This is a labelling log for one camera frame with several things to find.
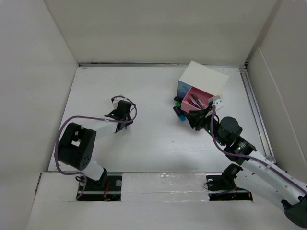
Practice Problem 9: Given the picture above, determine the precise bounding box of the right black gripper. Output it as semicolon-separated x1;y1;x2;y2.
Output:
184;106;226;146

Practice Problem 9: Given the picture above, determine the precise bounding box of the blue cap black marker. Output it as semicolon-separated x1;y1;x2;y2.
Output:
173;106;186;122

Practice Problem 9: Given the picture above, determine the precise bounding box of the black refill pen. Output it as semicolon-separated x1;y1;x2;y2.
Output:
191;94;205;109

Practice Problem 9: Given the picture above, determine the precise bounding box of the pink drawer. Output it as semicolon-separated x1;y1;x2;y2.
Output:
181;87;213;112

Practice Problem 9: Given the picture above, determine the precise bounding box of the red clear pen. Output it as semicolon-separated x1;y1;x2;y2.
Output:
187;98;198;108

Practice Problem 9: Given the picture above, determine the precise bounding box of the pink cap black marker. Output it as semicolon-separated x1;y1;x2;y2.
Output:
174;96;183;102

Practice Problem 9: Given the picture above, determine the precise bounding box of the light blue drawer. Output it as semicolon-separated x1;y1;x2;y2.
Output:
177;80;191;93

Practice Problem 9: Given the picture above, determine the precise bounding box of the white drawer organizer cabinet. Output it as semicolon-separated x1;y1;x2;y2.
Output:
179;61;229;96

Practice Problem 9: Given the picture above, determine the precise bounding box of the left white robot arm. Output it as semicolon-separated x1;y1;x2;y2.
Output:
55;99;137;190

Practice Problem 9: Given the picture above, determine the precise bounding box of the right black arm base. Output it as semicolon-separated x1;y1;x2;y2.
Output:
203;164;253;201

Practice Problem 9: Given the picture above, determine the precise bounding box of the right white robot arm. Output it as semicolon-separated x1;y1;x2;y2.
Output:
185;108;307;229

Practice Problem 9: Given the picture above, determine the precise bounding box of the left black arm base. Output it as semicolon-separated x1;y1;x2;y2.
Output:
75;172;122;202

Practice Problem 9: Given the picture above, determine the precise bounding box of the lower left purple drawer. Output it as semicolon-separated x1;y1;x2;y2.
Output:
177;90;188;99

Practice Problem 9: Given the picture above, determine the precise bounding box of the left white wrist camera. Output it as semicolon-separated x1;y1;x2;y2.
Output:
111;95;126;109

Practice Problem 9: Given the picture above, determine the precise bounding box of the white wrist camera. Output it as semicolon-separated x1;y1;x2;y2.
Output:
208;95;224;111
111;95;126;109

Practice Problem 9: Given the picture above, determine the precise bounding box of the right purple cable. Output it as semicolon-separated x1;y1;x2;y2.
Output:
210;105;307;196

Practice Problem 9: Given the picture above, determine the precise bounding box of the purple cable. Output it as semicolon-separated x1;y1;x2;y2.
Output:
54;95;139;199
210;105;307;196

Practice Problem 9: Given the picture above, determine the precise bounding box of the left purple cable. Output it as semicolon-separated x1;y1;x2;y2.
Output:
54;95;139;199

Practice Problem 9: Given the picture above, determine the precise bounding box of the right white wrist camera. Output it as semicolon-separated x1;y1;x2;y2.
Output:
208;95;224;111

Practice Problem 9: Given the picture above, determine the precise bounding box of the metal rail right edge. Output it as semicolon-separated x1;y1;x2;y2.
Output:
239;66;277;165

